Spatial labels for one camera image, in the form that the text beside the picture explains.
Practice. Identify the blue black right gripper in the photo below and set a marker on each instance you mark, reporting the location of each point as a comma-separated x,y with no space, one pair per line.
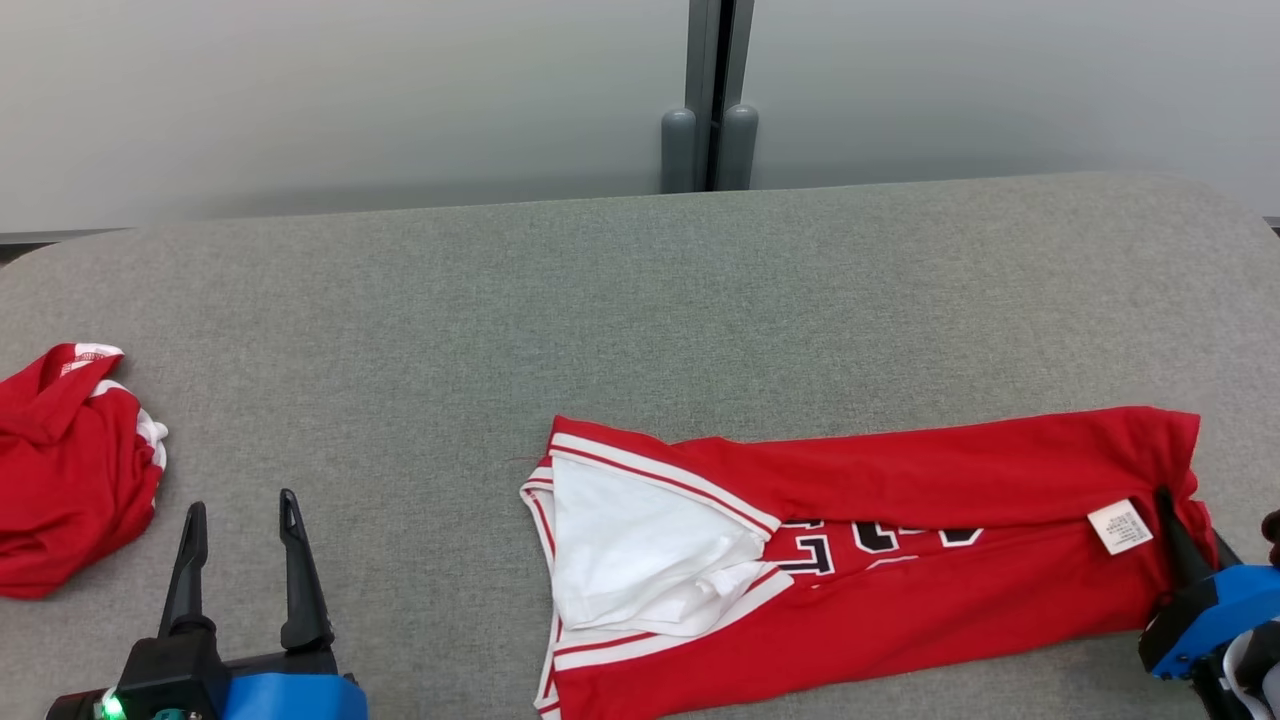
1210,610

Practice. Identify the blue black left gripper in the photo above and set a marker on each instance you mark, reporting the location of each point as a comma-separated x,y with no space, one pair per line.
300,695

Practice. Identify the red shorts with white trim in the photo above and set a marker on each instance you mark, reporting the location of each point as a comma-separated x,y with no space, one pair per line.
70,500

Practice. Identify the red lettered basketball jersey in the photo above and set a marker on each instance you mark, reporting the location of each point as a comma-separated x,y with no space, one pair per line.
950,610

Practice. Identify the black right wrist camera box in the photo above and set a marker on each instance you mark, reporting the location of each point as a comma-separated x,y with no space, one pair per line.
1272,538

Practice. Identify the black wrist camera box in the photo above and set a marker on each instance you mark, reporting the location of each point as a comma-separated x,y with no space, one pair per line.
175,675
1272,538

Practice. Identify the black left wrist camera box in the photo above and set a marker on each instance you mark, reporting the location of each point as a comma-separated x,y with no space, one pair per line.
175,675

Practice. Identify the grey metal partition post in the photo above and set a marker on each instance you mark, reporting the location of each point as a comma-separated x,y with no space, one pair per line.
705,120

